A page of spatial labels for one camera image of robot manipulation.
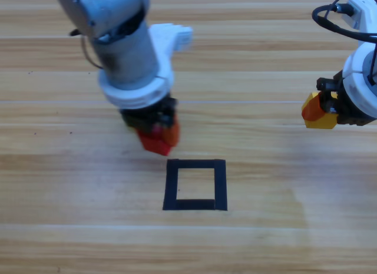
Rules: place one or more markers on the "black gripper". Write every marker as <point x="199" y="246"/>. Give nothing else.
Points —
<point x="347" y="115"/>
<point x="150" y="115"/>

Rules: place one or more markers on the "yellow wooden block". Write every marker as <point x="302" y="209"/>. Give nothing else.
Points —
<point x="321" y="123"/>

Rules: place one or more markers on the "red wooden block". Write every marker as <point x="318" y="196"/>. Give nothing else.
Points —
<point x="153" y="144"/>

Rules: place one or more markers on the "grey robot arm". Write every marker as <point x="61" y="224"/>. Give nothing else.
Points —
<point x="371" y="64"/>
<point x="117" y="50"/>

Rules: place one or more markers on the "black tape square outline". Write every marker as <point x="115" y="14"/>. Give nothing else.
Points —
<point x="171" y="185"/>

